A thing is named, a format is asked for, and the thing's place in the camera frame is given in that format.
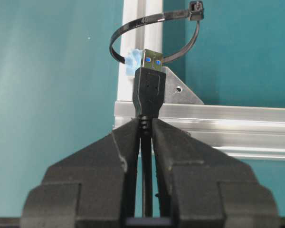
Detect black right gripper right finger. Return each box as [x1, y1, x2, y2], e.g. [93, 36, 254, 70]
[152, 119, 280, 228]

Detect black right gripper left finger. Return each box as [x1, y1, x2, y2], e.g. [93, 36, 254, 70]
[20, 119, 140, 228]

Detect black USB cable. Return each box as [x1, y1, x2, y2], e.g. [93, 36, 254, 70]
[132, 48, 167, 217]

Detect black zip tie loop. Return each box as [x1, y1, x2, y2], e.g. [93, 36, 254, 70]
[109, 0, 204, 64]

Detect blue tape piece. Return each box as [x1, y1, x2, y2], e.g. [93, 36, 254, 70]
[125, 49, 143, 76]

